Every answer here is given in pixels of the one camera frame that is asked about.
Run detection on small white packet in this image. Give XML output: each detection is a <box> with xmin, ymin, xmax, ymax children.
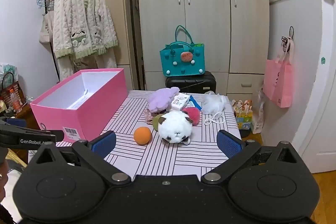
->
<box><xmin>171</xmin><ymin>94</ymin><xmax>191</xmax><ymax>111</ymax></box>

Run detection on teal tote bag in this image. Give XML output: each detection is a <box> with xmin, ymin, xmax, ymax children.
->
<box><xmin>160</xmin><ymin>25</ymin><xmax>206</xmax><ymax>77</ymax></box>

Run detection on white plastic bag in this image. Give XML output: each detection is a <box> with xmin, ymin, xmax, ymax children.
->
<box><xmin>253</xmin><ymin>85</ymin><xmax>267</xmax><ymax>134</ymax></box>

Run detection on fluffy white pajama pants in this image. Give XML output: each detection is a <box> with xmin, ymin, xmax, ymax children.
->
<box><xmin>56</xmin><ymin>49</ymin><xmax>118</xmax><ymax>81</ymax></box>

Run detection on white green knitted pajamas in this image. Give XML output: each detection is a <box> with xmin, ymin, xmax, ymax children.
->
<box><xmin>52</xmin><ymin>0</ymin><xmax>118</xmax><ymax>59</ymax></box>

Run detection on clear plastic bag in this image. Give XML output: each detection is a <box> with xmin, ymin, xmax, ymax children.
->
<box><xmin>0</xmin><ymin>63</ymin><xmax>18</xmax><ymax>88</ymax></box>

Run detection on panda plush toy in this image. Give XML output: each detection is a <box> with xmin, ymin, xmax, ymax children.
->
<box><xmin>157</xmin><ymin>110</ymin><xmax>198</xmax><ymax>146</ymax></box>

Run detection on white mesh bath pouf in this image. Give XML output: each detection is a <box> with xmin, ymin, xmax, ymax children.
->
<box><xmin>202</xmin><ymin>91</ymin><xmax>229</xmax><ymax>127</ymax></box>

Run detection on beige tall cabinet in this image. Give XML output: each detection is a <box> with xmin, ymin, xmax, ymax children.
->
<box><xmin>67</xmin><ymin>0</ymin><xmax>139</xmax><ymax>90</ymax></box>

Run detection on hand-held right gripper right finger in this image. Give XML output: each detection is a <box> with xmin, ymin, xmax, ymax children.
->
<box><xmin>201</xmin><ymin>130</ymin><xmax>305</xmax><ymax>186</ymax></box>

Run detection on orange ball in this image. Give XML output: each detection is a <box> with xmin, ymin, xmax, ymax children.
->
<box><xmin>133</xmin><ymin>126</ymin><xmax>152</xmax><ymax>145</ymax></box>

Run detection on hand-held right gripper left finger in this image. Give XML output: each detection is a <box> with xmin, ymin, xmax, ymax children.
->
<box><xmin>29</xmin><ymin>131</ymin><xmax>132</xmax><ymax>186</ymax></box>

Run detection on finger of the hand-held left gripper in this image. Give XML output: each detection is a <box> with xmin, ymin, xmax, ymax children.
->
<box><xmin>5</xmin><ymin>117</ymin><xmax>28</xmax><ymax>128</ymax></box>
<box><xmin>0</xmin><ymin>119</ymin><xmax>65</xmax><ymax>149</ymax></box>

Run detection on blue packet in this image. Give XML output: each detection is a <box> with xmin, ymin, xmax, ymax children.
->
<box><xmin>188</xmin><ymin>95</ymin><xmax>202</xmax><ymax>111</ymax></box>

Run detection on black suitcase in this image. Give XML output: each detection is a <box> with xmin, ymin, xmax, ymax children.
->
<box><xmin>165</xmin><ymin>71</ymin><xmax>217</xmax><ymax>94</ymax></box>

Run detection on grey wardrobe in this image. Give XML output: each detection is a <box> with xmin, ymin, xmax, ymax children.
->
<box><xmin>136</xmin><ymin>0</ymin><xmax>270</xmax><ymax>98</ymax></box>

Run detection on pink cardboard box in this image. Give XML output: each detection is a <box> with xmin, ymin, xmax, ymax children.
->
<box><xmin>30</xmin><ymin>68</ymin><xmax>128</xmax><ymax>144</ymax></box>

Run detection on colourful gift bag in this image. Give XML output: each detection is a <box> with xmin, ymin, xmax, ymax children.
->
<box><xmin>231</xmin><ymin>99</ymin><xmax>254</xmax><ymax>131</ymax></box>

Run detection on wooden nightstand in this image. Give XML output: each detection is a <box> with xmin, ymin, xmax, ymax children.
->
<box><xmin>14</xmin><ymin>102</ymin><xmax>36</xmax><ymax>130</ymax></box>

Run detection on pink floral cloth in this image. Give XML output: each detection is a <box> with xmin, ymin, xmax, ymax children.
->
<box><xmin>144</xmin><ymin>108</ymin><xmax>158</xmax><ymax>123</ymax></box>

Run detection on purple plush toy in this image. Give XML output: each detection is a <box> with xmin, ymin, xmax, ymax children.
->
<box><xmin>146</xmin><ymin>87</ymin><xmax>180</xmax><ymax>114</ymax></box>

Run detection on red fluffy pouf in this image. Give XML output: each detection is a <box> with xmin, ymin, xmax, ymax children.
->
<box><xmin>182</xmin><ymin>106</ymin><xmax>201</xmax><ymax>125</ymax></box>

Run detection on striped tablecloth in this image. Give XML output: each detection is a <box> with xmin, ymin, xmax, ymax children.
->
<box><xmin>28</xmin><ymin>90</ymin><xmax>242</xmax><ymax>177</ymax></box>

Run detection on woven basket bag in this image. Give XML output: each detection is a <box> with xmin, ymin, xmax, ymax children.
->
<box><xmin>0</xmin><ymin>72</ymin><xmax>27</xmax><ymax>109</ymax></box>

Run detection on canvas tote bag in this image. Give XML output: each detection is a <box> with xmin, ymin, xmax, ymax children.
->
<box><xmin>39</xmin><ymin>0</ymin><xmax>55</xmax><ymax>44</ymax></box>

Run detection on orange drink bottle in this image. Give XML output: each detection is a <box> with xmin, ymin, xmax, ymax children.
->
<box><xmin>9</xmin><ymin>89</ymin><xmax>23</xmax><ymax>113</ymax></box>

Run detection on pink shopping bag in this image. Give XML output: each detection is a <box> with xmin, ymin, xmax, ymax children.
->
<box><xmin>263</xmin><ymin>36</ymin><xmax>294</xmax><ymax>108</ymax></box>

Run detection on white door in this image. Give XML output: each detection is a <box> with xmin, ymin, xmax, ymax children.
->
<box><xmin>265</xmin><ymin>0</ymin><xmax>336</xmax><ymax>174</ymax></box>

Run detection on green fuzzy ball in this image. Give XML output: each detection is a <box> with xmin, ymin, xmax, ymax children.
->
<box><xmin>152</xmin><ymin>114</ymin><xmax>166</xmax><ymax>131</ymax></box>

